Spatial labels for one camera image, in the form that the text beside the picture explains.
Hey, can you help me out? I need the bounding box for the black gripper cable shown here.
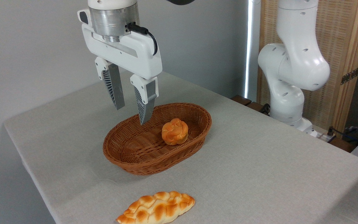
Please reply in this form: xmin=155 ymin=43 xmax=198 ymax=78
xmin=126 ymin=22 xmax=158 ymax=56

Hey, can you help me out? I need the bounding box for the long braided bread loaf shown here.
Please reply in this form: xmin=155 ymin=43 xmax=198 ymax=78
xmin=116 ymin=191 xmax=195 ymax=224

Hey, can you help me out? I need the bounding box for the brown oval wicker basket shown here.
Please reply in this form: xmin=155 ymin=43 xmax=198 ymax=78
xmin=103 ymin=103 xmax=212 ymax=176

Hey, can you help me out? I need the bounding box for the dark brown wooden slat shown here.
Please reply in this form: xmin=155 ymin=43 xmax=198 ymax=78
xmin=328 ymin=136 xmax=358 ymax=153
xmin=247 ymin=102 xmax=270 ymax=114
xmin=231 ymin=95 xmax=252 ymax=106

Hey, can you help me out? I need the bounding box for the dark metal screen hinge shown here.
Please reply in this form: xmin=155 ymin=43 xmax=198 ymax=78
xmin=341 ymin=67 xmax=358 ymax=85

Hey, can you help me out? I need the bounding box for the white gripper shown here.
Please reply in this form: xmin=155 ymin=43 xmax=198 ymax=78
xmin=77 ymin=9 xmax=163 ymax=125

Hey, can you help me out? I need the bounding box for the grey tablecloth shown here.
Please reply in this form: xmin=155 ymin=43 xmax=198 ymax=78
xmin=3 ymin=71 xmax=358 ymax=224

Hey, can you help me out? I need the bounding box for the wood and rattan folding screen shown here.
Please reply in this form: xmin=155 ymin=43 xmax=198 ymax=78
xmin=257 ymin=0 xmax=358 ymax=133

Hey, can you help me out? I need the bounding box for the round knotted bread roll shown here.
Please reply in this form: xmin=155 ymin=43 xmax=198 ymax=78
xmin=162 ymin=118 xmax=189 ymax=146

